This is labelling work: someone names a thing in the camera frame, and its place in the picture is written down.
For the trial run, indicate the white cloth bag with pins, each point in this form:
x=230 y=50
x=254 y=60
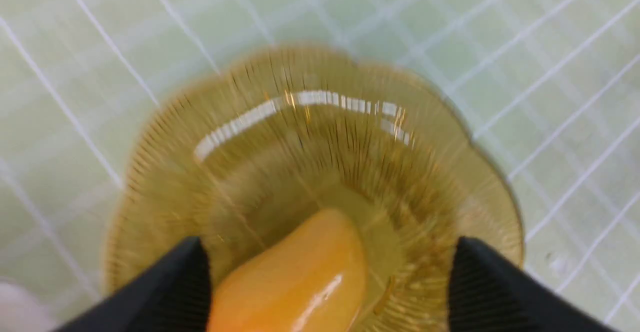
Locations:
x=20 y=311

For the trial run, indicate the amber transparent plastic plate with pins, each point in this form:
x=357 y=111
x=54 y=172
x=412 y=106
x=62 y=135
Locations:
x=243 y=157

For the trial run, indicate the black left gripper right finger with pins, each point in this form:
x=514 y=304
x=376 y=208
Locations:
x=487 y=293

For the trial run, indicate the orange mango fruit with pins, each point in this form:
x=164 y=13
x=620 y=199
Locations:
x=313 y=280

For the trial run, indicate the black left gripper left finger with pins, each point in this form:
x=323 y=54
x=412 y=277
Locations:
x=173 y=295

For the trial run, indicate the green checkered tablecloth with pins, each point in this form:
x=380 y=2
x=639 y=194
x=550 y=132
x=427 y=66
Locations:
x=549 y=87

